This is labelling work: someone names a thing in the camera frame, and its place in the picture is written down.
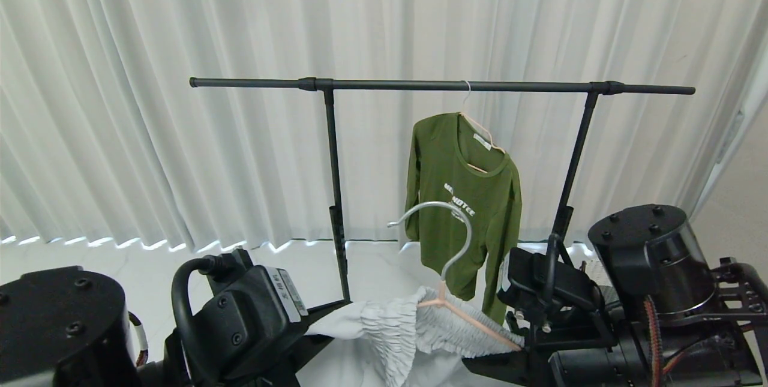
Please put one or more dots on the pink clothes hanger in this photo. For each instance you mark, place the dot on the pink clothes hanger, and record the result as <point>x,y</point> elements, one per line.
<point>443,294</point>
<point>480,129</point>

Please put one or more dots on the white curtain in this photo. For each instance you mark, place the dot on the white curtain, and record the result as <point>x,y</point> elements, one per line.
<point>180,75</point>

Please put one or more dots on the black clothes rack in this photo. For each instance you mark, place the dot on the black clothes rack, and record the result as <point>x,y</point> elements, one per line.
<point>420,84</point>

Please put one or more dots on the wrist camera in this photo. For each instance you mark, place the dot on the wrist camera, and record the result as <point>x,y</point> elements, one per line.
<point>540,282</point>
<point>252,315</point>

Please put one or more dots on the pale grey shorts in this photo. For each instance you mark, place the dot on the pale grey shorts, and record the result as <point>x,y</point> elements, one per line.
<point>384,339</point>

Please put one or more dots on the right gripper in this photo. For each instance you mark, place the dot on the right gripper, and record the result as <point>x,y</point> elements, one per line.
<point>600,369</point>

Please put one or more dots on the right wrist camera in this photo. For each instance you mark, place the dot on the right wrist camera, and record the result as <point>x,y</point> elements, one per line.
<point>540,282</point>

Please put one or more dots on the green shirt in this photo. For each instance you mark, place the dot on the green shirt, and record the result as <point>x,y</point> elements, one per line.
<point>498,219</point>

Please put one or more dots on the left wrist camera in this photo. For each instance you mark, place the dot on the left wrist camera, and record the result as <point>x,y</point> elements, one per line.
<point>252,315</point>

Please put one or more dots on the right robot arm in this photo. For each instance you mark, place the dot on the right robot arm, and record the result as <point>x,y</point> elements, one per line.
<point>648,255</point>

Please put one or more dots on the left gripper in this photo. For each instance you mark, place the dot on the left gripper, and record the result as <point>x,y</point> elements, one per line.
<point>294,363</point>

